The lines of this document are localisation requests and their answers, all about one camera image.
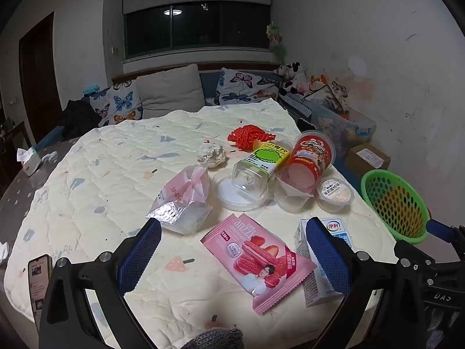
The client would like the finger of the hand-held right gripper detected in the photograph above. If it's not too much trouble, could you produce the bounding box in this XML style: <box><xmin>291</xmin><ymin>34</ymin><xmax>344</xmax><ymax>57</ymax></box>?
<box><xmin>427</xmin><ymin>219</ymin><xmax>459</xmax><ymax>241</ymax></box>

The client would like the small sealed jelly cup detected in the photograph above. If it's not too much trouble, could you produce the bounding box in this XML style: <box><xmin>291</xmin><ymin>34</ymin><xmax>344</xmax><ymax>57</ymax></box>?
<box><xmin>316</xmin><ymin>176</ymin><xmax>355</xmax><ymax>214</ymax></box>

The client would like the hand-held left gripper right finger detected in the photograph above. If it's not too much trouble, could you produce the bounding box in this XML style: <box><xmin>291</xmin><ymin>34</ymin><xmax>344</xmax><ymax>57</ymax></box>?
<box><xmin>306</xmin><ymin>217</ymin><xmax>425</xmax><ymax>349</ymax></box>

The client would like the patterned flat box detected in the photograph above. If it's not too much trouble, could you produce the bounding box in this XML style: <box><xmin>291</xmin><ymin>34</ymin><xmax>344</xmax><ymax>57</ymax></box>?
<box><xmin>280</xmin><ymin>92</ymin><xmax>313</xmax><ymax>117</ymax></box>

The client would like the black and white cow plush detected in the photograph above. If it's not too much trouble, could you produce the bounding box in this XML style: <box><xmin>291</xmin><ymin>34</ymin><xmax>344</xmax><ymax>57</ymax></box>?
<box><xmin>275</xmin><ymin>62</ymin><xmax>307</xmax><ymax>95</ymax></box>

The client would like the pink wafer snack packet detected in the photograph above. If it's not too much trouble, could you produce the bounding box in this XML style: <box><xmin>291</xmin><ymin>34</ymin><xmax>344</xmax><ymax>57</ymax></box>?
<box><xmin>201</xmin><ymin>214</ymin><xmax>317</xmax><ymax>315</ymax></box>

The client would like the window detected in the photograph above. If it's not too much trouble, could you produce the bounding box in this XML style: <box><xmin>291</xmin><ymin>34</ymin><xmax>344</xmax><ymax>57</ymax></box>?
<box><xmin>124</xmin><ymin>0</ymin><xmax>271</xmax><ymax>59</ymax></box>

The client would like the clear plastic storage box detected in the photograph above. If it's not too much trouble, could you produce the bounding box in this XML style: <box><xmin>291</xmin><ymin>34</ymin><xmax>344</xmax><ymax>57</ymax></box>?
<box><xmin>310</xmin><ymin>100</ymin><xmax>376</xmax><ymax>155</ymax></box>

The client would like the red foam fruit net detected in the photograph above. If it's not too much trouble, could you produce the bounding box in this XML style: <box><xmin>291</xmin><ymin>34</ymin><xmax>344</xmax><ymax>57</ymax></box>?
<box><xmin>228</xmin><ymin>124</ymin><xmax>277</xmax><ymax>152</ymax></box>

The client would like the hanging flower decoration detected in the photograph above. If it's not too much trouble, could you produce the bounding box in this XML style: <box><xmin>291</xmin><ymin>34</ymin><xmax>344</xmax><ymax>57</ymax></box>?
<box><xmin>266</xmin><ymin>22</ymin><xmax>284</xmax><ymax>49</ymax></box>

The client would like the crumpled white paper ball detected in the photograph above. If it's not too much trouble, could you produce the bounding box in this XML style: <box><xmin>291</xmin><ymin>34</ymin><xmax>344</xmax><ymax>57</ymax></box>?
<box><xmin>196</xmin><ymin>143</ymin><xmax>228</xmax><ymax>169</ymax></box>

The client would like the tissue box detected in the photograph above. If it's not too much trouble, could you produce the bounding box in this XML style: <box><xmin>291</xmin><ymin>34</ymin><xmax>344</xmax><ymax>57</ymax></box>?
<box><xmin>17</xmin><ymin>146</ymin><xmax>42</xmax><ymax>177</ymax></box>

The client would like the silver and pink foil bag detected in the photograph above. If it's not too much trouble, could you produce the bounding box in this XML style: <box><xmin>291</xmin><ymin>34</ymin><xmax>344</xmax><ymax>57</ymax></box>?
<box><xmin>146</xmin><ymin>165</ymin><xmax>214</xmax><ymax>234</ymax></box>

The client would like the smartphone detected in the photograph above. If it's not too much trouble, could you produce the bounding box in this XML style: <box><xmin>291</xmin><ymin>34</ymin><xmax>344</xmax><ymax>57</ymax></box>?
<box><xmin>28</xmin><ymin>254</ymin><xmax>53</xmax><ymax>330</ymax></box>

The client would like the dark wooden door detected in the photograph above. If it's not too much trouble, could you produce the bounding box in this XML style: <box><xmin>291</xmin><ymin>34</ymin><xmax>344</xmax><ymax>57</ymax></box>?
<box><xmin>19</xmin><ymin>12</ymin><xmax>63</xmax><ymax>146</ymax></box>

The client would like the clear round plastic lid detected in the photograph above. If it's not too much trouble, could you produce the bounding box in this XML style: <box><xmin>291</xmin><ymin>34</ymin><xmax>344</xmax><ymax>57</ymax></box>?
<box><xmin>212</xmin><ymin>170</ymin><xmax>267</xmax><ymax>211</ymax></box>

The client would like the dark clothes pile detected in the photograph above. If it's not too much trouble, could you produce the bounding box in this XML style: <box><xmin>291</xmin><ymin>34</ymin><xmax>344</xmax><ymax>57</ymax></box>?
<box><xmin>58</xmin><ymin>99</ymin><xmax>100</xmax><ymax>140</ymax></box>

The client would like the grey knitted cloth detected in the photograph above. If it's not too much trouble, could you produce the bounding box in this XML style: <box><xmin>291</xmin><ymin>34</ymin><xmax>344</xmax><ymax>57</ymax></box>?
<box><xmin>180</xmin><ymin>327</ymin><xmax>244</xmax><ymax>349</ymax></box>

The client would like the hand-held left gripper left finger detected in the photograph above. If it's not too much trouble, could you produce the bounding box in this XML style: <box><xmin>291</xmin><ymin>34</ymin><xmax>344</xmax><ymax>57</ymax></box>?
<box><xmin>39</xmin><ymin>217</ymin><xmax>162</xmax><ymax>349</ymax></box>

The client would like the white and blue milk carton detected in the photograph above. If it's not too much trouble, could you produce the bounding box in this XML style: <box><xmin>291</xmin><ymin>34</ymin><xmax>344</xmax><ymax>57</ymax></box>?
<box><xmin>294</xmin><ymin>217</ymin><xmax>355</xmax><ymax>308</ymax></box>

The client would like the cream printed quilt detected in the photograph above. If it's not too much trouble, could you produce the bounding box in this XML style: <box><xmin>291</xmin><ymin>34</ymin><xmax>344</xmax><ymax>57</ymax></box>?
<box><xmin>3</xmin><ymin>102</ymin><xmax>396</xmax><ymax>331</ymax></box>

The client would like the butterfly print pillow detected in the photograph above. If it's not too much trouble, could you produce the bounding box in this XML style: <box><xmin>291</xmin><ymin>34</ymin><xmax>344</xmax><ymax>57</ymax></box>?
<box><xmin>214</xmin><ymin>67</ymin><xmax>282</xmax><ymax>106</ymax></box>
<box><xmin>89</xmin><ymin>79</ymin><xmax>143</xmax><ymax>129</ymax></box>

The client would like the red instant noodle cup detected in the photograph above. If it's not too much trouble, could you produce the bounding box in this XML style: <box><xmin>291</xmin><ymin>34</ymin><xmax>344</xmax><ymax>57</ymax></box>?
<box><xmin>279</xmin><ymin>131</ymin><xmax>337</xmax><ymax>195</ymax></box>

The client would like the clear plastic cup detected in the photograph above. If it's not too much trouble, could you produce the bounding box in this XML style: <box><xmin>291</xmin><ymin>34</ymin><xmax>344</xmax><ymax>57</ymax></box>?
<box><xmin>274</xmin><ymin>182</ymin><xmax>313</xmax><ymax>213</ymax></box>

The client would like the brown cardboard box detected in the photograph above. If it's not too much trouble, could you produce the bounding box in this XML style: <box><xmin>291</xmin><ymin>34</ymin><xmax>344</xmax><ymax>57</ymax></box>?
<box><xmin>345</xmin><ymin>143</ymin><xmax>392</xmax><ymax>180</ymax></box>

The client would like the clear juice bottle yellow-green label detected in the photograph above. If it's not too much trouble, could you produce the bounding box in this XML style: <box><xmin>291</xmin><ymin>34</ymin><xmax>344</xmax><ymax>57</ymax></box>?
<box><xmin>232</xmin><ymin>141</ymin><xmax>291</xmax><ymax>200</ymax></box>

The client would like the beige pillow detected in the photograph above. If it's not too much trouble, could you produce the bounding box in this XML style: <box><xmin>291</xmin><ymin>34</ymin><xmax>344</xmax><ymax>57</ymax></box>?
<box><xmin>136</xmin><ymin>63</ymin><xmax>206</xmax><ymax>119</ymax></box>

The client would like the patterned cloth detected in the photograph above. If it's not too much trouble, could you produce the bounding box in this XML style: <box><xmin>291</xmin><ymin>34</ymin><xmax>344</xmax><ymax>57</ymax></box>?
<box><xmin>329</xmin><ymin>82</ymin><xmax>351</xmax><ymax>113</ymax></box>

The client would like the green plastic basket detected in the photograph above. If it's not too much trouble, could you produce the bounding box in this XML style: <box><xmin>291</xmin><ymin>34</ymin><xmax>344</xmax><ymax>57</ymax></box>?
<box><xmin>361</xmin><ymin>169</ymin><xmax>431</xmax><ymax>245</ymax></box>

